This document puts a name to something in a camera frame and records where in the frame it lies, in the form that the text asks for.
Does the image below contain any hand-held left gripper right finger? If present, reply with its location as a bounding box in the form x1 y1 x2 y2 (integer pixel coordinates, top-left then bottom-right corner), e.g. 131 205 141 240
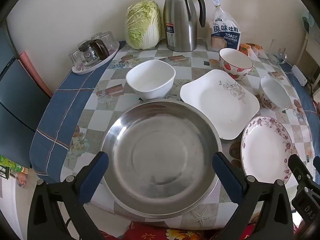
212 151 293 240

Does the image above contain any strawberry print bowl red rim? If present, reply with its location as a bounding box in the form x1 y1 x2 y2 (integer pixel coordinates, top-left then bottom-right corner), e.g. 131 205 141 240
219 48 253 80

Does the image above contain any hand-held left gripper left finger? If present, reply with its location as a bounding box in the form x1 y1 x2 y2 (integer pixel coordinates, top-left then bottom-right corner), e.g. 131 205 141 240
27 151 110 240

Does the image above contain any white floral serving tray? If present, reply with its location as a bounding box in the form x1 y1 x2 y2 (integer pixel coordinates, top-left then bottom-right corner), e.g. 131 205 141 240
72 41 120 75

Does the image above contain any napa cabbage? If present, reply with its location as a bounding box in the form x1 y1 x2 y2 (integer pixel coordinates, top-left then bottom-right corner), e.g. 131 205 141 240
124 0 162 50

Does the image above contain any clear glass mug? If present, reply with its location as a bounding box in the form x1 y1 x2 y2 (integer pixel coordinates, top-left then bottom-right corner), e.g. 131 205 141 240
269 40 288 64

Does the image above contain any pink board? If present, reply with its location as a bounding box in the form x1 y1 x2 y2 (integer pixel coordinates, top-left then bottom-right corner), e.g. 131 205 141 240
19 51 53 98

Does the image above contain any white plastic device box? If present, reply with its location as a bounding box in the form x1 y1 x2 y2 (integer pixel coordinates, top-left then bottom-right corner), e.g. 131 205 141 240
291 64 308 87

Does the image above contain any bagged toast bread loaf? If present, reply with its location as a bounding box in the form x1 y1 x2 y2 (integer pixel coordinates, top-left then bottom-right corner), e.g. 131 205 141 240
205 0 242 52

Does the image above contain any dark grey cabinet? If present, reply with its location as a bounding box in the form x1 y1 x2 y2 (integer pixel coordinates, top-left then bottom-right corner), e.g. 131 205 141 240
0 25 52 165

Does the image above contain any round plate pink floral rim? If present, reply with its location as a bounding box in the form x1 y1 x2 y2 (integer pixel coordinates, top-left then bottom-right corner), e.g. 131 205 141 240
240 116 294 184

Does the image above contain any white plastic chair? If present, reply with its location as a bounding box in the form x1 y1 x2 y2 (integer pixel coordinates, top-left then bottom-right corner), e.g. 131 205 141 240
297 30 320 85

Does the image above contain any white square plate grey print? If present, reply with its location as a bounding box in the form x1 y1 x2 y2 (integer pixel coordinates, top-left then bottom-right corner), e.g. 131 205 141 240
180 69 260 140

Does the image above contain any large stainless steel basin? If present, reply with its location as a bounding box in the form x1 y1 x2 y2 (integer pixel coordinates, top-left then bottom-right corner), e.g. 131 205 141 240
100 97 223 222

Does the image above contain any white square bowl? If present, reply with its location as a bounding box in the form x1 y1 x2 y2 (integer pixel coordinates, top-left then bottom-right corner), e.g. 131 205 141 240
125 59 176 100

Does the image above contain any small floral print bowl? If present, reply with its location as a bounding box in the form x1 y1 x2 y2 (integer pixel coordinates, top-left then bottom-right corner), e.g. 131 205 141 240
259 77 290 111

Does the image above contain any red floral cloth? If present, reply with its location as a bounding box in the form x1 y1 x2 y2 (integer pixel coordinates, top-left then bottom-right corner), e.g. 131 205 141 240
100 221 250 240

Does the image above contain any stainless steel thermos jug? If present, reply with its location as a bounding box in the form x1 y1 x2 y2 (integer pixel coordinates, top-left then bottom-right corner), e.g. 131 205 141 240
163 0 206 52

